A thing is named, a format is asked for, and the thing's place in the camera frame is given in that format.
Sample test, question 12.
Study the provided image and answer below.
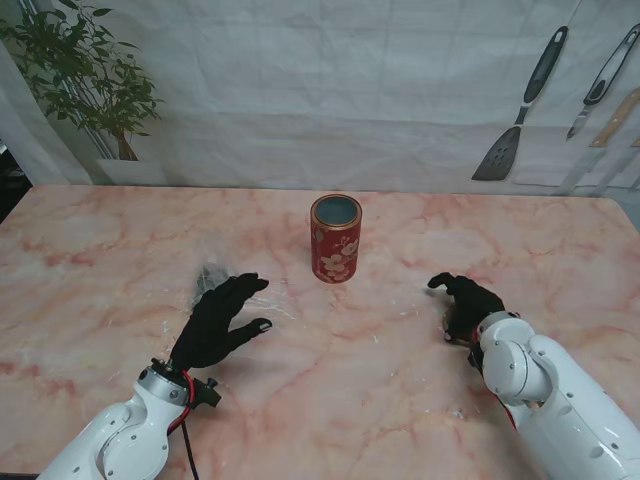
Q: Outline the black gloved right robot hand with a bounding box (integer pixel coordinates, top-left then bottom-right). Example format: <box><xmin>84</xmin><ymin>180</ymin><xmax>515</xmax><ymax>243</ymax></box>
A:
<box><xmin>427</xmin><ymin>272</ymin><xmax>506</xmax><ymax>344</ymax></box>

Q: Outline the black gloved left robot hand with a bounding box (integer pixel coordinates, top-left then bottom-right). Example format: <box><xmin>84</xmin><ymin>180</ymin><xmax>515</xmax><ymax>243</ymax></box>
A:
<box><xmin>169</xmin><ymin>272</ymin><xmax>274</xmax><ymax>371</ymax></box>

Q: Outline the clear plastic tea bag pouch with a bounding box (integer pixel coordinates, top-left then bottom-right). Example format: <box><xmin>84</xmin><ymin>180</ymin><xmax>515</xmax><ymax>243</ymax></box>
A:
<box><xmin>192</xmin><ymin>257</ymin><xmax>239</xmax><ymax>306</ymax></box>

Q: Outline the red floral tea tin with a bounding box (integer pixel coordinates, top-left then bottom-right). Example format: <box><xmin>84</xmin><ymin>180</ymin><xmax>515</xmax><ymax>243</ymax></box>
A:
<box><xmin>310</xmin><ymin>193</ymin><xmax>362</xmax><ymax>285</ymax></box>

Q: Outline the white printed backdrop cloth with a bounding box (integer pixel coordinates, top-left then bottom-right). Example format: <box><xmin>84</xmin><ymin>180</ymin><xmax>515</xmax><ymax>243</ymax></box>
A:
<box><xmin>0</xmin><ymin>0</ymin><xmax>640</xmax><ymax>197</ymax></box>

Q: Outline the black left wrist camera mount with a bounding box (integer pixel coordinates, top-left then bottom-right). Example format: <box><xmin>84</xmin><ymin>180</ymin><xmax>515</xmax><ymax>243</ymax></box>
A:
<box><xmin>192</xmin><ymin>377</ymin><xmax>222</xmax><ymax>409</ymax></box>

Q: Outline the red black left arm cable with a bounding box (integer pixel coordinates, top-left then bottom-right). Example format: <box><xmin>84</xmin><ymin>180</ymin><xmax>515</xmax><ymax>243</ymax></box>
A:
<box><xmin>167</xmin><ymin>369</ymin><xmax>201</xmax><ymax>480</ymax></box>

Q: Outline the red black arm cable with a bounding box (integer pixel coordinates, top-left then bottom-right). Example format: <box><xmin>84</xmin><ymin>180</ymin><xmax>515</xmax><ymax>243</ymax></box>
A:
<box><xmin>499</xmin><ymin>394</ymin><xmax>521</xmax><ymax>431</ymax></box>
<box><xmin>167</xmin><ymin>369</ymin><xmax>201</xmax><ymax>480</ymax></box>

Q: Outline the red black right arm cable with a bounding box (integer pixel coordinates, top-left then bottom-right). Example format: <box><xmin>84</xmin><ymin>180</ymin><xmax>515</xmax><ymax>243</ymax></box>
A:
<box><xmin>499</xmin><ymin>394</ymin><xmax>521</xmax><ymax>431</ymax></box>

